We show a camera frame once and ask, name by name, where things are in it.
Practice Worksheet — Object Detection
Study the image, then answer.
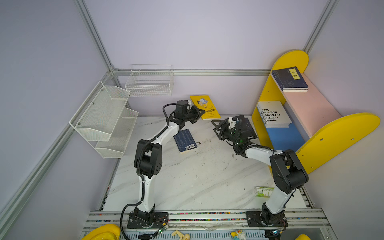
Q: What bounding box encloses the small green white box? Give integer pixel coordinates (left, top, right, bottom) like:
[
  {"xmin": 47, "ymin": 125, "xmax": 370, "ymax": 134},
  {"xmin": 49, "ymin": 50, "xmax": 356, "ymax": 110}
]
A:
[{"xmin": 254, "ymin": 186, "xmax": 275, "ymax": 198}]

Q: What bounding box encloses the yellow cartoon cover book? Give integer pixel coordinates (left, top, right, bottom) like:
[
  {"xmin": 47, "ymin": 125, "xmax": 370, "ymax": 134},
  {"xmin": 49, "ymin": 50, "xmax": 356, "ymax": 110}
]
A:
[{"xmin": 190, "ymin": 95, "xmax": 221, "ymax": 121}]

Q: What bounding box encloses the dark blue book yellow label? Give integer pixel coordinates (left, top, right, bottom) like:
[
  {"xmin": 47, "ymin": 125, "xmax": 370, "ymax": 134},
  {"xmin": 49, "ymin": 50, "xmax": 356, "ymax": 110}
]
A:
[{"xmin": 282, "ymin": 88, "xmax": 309, "ymax": 93}]

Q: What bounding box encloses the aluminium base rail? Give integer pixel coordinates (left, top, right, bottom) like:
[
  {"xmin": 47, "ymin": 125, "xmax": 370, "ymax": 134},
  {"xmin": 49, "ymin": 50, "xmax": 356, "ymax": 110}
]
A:
[{"xmin": 79, "ymin": 208, "xmax": 337, "ymax": 240}]

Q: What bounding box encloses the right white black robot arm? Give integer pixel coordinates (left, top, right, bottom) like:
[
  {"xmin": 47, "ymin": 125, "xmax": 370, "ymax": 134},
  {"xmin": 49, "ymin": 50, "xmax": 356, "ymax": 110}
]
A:
[{"xmin": 211, "ymin": 115, "xmax": 309, "ymax": 227}]

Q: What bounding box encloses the yellow object bottom right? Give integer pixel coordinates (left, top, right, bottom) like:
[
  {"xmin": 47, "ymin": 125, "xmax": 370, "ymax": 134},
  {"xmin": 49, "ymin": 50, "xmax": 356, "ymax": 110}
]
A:
[{"xmin": 295, "ymin": 234, "xmax": 311, "ymax": 240}]

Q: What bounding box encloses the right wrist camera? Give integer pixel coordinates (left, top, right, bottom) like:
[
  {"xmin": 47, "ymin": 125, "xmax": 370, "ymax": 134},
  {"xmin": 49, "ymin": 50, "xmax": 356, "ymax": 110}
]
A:
[{"xmin": 228, "ymin": 117, "xmax": 237, "ymax": 130}]

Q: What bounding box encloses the white book black lettering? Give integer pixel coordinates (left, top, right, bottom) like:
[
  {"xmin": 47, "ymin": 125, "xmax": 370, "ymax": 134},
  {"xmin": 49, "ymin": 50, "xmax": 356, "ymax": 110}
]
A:
[{"xmin": 257, "ymin": 101, "xmax": 292, "ymax": 128}]

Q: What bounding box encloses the yellow pink blue bookshelf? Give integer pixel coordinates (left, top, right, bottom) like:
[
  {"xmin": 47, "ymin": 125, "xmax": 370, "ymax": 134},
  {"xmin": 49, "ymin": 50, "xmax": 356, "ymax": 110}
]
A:
[{"xmin": 251, "ymin": 49, "xmax": 381, "ymax": 178}]

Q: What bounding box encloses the black cover book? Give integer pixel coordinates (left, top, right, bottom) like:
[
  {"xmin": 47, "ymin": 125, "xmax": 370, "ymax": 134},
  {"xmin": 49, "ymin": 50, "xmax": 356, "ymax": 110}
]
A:
[{"xmin": 232, "ymin": 115, "xmax": 258, "ymax": 140}]

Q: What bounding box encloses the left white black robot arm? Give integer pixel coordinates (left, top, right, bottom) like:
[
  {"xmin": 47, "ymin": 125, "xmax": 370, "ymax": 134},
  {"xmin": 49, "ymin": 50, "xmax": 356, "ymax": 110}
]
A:
[{"xmin": 134, "ymin": 100, "xmax": 206, "ymax": 222}]

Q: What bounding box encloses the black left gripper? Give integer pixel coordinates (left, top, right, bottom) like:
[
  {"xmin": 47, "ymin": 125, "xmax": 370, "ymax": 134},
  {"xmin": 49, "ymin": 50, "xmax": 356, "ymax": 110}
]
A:
[{"xmin": 183, "ymin": 105, "xmax": 206, "ymax": 124}]

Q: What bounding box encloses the yellow plastic toy left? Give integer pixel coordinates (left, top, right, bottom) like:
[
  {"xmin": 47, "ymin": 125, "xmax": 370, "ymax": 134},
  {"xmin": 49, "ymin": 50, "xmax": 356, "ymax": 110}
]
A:
[{"xmin": 82, "ymin": 224, "xmax": 121, "ymax": 240}]

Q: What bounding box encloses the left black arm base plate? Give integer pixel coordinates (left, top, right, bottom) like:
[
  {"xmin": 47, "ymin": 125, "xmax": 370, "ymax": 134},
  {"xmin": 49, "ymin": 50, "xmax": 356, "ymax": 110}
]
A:
[{"xmin": 126, "ymin": 212, "xmax": 169, "ymax": 229}]

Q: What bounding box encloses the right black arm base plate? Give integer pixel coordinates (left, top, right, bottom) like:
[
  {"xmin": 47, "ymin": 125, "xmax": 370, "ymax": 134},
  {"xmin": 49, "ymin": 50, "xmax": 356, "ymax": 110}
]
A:
[{"xmin": 246, "ymin": 210, "xmax": 288, "ymax": 227}]

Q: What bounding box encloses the white perforated metal shelf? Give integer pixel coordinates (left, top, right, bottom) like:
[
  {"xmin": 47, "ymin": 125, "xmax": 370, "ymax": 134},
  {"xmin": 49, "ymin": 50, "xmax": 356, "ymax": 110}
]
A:
[{"xmin": 69, "ymin": 82, "xmax": 130, "ymax": 142}]

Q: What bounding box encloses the yellow white toy figure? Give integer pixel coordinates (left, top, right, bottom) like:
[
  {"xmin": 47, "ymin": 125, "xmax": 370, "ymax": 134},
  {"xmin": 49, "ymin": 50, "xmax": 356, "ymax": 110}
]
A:
[{"xmin": 231, "ymin": 230, "xmax": 247, "ymax": 240}]

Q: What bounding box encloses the lower white perforated shelf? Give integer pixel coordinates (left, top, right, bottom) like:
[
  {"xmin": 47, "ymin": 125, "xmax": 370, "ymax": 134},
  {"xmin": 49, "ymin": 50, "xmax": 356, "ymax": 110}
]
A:
[{"xmin": 95, "ymin": 108, "xmax": 139, "ymax": 159}]

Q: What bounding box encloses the dark blue barcode book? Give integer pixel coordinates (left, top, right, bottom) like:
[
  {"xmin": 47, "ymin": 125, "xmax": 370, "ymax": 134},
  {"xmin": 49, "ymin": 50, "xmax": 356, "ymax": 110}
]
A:
[{"xmin": 174, "ymin": 129, "xmax": 198, "ymax": 154}]

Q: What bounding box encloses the beige toy figure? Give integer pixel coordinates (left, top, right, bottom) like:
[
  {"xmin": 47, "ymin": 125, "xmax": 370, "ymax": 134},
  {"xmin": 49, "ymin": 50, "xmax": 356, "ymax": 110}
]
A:
[{"xmin": 171, "ymin": 231, "xmax": 191, "ymax": 240}]

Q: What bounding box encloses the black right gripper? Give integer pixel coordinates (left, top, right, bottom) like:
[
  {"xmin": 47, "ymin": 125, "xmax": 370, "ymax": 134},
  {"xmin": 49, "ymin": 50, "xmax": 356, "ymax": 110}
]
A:
[{"xmin": 210, "ymin": 121, "xmax": 240, "ymax": 146}]

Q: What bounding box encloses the white wire basket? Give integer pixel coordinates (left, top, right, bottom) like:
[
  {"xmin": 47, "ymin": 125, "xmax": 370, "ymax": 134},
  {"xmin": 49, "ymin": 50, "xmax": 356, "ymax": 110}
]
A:
[{"xmin": 125, "ymin": 65, "xmax": 174, "ymax": 97}]

